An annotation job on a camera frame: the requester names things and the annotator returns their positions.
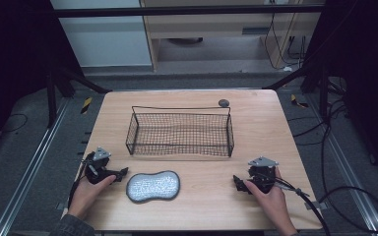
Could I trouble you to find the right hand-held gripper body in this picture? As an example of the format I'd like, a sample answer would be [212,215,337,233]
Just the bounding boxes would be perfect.
[247,155,281,195]

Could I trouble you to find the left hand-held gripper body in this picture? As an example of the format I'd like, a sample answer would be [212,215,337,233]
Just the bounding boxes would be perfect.
[83,147,113,185]

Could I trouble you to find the person's left hand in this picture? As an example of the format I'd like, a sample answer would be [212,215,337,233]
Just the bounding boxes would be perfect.
[67,174,117,221]

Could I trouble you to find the person's right hand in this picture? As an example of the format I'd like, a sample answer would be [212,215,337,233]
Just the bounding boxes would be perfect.
[244,166,297,236]

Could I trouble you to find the silver scouring sponge pad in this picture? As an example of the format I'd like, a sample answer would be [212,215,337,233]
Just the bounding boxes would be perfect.
[125,169,181,204]

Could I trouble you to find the yellow black striped tape marker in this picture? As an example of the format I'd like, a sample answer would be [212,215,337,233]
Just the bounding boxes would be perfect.
[290,93,309,109]
[80,96,94,115]

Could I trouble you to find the white cabinet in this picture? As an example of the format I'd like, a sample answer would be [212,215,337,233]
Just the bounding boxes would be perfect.
[49,0,154,68]

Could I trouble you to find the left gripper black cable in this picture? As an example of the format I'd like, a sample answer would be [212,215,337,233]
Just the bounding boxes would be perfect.
[67,156,92,209]

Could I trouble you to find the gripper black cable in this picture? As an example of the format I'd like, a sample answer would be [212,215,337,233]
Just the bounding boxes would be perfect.
[67,156,92,209]
[274,178,332,236]

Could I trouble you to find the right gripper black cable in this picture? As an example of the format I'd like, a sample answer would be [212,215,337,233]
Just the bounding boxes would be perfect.
[274,178,332,236]

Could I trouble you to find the aluminium floor rail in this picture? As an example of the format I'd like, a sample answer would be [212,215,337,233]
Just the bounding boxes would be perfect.
[0,97,72,236]
[303,92,378,234]

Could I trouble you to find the black wire mesh basket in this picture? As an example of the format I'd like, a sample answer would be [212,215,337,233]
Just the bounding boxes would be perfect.
[125,104,236,158]

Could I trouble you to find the thin black floor cable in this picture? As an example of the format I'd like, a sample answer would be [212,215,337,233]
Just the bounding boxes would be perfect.
[0,112,29,135]

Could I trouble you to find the hanging black cables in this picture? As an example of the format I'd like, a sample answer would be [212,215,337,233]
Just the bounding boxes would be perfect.
[263,0,309,72]

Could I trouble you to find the black metal frame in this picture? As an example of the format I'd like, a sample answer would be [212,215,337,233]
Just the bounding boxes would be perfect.
[43,3,334,129]

